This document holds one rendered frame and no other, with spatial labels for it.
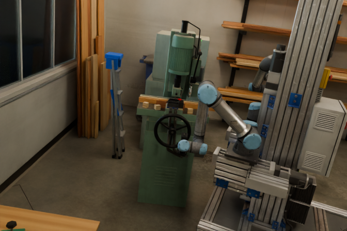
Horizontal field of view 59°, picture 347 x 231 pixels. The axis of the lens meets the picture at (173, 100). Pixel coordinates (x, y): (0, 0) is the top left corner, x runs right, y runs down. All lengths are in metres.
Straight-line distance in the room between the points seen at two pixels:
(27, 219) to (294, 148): 1.75
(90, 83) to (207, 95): 2.17
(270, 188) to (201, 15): 3.25
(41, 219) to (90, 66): 2.21
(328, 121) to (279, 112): 0.31
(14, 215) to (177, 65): 1.52
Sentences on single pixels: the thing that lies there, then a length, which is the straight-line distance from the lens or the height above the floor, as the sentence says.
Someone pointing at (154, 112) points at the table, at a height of 0.88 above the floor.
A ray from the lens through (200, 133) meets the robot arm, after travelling 2.14.
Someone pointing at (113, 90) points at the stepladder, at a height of 0.78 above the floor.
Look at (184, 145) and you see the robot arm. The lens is 2.02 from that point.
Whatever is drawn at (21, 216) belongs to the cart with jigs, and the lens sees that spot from 2.00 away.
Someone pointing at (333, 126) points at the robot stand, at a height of 1.12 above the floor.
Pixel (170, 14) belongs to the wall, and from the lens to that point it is 4.86.
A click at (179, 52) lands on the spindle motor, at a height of 1.38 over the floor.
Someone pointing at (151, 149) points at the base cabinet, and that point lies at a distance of 2.66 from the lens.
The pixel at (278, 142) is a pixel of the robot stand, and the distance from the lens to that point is 2.35.
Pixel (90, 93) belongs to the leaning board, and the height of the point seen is 0.58.
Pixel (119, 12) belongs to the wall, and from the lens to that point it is 5.01.
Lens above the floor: 1.76
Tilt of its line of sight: 18 degrees down
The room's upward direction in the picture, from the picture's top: 8 degrees clockwise
